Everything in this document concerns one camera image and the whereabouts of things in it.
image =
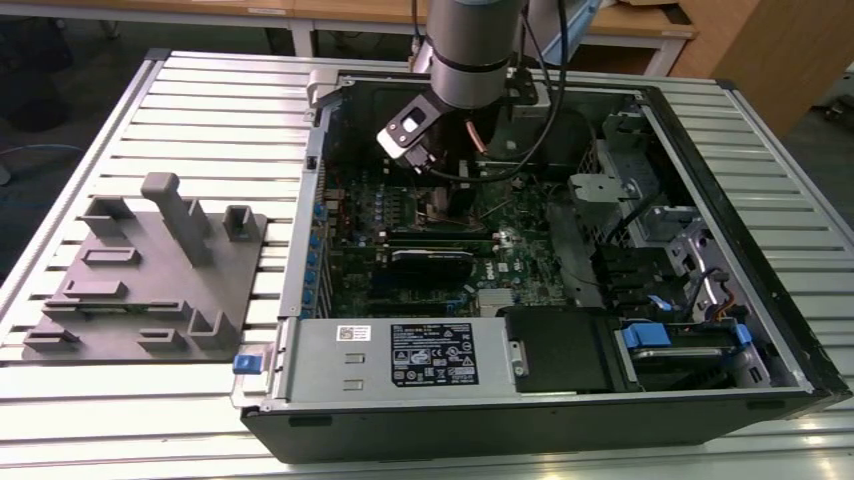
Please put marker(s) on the silver CPU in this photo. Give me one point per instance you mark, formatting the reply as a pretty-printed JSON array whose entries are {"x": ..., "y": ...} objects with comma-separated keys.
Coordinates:
[{"x": 439, "y": 202}]

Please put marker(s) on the CPU socket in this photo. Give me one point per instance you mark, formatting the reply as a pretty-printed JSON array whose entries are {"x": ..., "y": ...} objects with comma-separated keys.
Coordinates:
[{"x": 420, "y": 225}]

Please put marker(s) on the green RAM stick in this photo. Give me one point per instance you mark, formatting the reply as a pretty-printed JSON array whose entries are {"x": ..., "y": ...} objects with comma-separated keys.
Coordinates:
[{"x": 440, "y": 245}]

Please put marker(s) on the silver metal drive cage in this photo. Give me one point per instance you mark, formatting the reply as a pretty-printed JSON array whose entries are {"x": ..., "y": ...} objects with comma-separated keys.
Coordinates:
[{"x": 595, "y": 189}]

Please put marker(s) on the grey case latch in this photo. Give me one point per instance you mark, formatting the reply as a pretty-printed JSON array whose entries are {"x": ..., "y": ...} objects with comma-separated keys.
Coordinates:
[{"x": 323, "y": 87}]

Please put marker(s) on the black graphics card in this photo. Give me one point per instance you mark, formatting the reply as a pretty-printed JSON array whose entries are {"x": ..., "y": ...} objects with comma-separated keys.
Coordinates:
[{"x": 427, "y": 272}]

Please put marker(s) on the green motherboard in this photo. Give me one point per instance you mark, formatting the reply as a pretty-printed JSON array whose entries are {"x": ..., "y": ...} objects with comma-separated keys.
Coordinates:
[{"x": 534, "y": 260}]

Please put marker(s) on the grey flat strip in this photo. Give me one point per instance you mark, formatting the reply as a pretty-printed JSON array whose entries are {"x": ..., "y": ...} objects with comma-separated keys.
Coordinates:
[{"x": 567, "y": 250}]

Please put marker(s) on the silver chipset heatsink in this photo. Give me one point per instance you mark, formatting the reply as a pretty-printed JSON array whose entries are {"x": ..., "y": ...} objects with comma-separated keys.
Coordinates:
[{"x": 499, "y": 297}]

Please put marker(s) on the black fan shroud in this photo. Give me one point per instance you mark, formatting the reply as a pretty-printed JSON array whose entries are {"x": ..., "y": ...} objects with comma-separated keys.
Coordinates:
[{"x": 561, "y": 350}]

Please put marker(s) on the grey power supply unit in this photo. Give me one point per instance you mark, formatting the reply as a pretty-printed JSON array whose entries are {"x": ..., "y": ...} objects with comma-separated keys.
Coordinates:
[{"x": 320, "y": 360}]

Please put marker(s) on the blue disk carrier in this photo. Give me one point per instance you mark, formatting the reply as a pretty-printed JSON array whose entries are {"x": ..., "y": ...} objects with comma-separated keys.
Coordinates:
[{"x": 646, "y": 334}]

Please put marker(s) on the brown wooden cabinet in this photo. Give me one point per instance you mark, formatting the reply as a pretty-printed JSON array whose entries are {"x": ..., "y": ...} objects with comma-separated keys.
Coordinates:
[{"x": 767, "y": 50}]

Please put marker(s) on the blue case latch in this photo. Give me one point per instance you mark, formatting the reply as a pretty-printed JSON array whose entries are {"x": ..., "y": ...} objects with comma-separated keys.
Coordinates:
[{"x": 247, "y": 364}]

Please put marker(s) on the grey parts rack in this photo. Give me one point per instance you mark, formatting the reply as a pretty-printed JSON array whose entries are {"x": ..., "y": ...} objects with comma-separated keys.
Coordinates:
[{"x": 154, "y": 300}]

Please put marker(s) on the black hard disk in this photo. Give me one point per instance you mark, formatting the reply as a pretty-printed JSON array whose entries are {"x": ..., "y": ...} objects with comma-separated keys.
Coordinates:
[{"x": 677, "y": 372}]

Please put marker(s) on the black PC case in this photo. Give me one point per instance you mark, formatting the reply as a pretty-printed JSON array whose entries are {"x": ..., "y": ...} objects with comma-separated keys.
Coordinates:
[{"x": 467, "y": 435}]

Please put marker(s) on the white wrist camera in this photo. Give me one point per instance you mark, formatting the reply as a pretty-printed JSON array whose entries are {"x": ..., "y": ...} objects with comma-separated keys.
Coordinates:
[{"x": 410, "y": 125}]

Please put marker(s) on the wooden desk white frame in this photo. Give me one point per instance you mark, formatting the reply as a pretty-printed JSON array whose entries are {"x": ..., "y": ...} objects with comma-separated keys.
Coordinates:
[{"x": 200, "y": 6}]

